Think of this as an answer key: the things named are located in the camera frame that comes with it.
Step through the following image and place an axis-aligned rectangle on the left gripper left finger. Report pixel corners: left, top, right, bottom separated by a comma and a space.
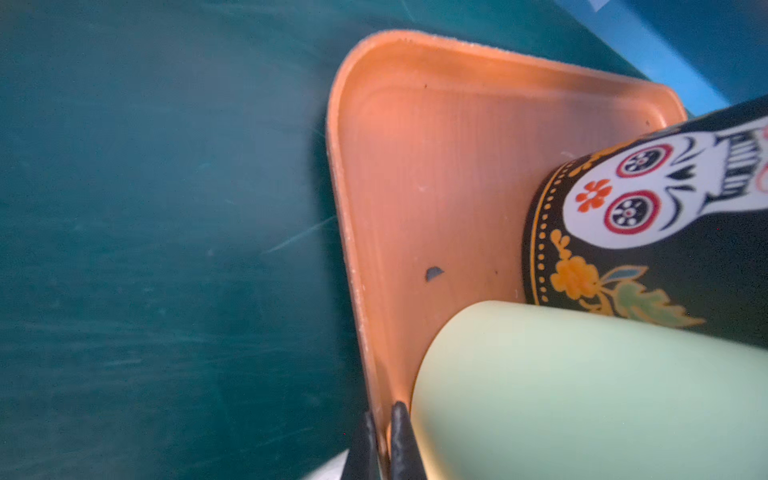
340, 411, 380, 480

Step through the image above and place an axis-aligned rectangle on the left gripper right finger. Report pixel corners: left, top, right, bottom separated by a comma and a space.
390, 401, 427, 480

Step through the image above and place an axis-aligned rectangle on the orange plastic tray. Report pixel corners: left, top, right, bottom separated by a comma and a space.
326, 30, 687, 456

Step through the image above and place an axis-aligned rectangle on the light green mug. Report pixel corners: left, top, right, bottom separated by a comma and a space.
411, 301, 767, 479

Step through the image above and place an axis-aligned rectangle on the black skull mug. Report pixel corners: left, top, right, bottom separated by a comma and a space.
521, 97, 767, 348

